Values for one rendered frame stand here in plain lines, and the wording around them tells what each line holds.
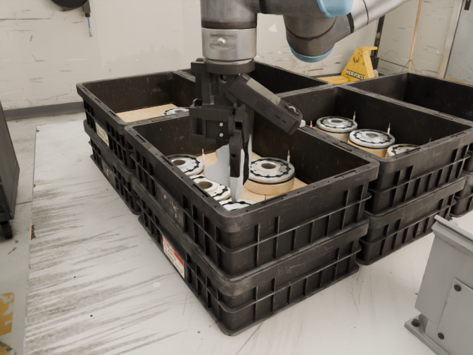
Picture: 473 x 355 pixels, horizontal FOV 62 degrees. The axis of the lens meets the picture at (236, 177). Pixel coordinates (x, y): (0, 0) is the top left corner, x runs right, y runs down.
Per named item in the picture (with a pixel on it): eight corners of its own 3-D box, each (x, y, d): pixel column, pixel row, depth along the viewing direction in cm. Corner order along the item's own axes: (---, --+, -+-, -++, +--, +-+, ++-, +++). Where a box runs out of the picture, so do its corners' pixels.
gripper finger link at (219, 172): (205, 198, 63) (207, 141, 61) (242, 203, 62) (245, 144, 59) (199, 204, 60) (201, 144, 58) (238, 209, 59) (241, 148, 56)
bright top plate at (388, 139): (404, 141, 91) (404, 139, 90) (372, 151, 86) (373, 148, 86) (370, 128, 98) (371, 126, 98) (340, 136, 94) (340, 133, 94)
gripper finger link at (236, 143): (233, 171, 61) (236, 115, 59) (243, 172, 61) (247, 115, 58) (225, 179, 57) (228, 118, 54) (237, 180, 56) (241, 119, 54)
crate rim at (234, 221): (382, 177, 65) (385, 163, 64) (226, 236, 50) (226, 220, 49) (246, 111, 94) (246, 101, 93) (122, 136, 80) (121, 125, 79)
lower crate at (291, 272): (363, 274, 74) (374, 220, 69) (228, 347, 60) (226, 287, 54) (245, 187, 104) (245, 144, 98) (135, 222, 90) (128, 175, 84)
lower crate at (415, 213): (455, 224, 89) (469, 177, 83) (364, 274, 74) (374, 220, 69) (328, 160, 118) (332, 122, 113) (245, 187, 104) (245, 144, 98)
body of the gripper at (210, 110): (205, 128, 65) (202, 52, 59) (257, 133, 63) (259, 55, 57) (190, 146, 58) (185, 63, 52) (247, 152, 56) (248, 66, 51)
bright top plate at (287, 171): (305, 172, 77) (305, 169, 77) (267, 188, 71) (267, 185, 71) (269, 155, 84) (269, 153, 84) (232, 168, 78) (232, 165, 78)
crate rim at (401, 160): (481, 139, 79) (485, 127, 78) (382, 176, 65) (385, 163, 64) (336, 92, 109) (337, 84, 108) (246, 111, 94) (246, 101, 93)
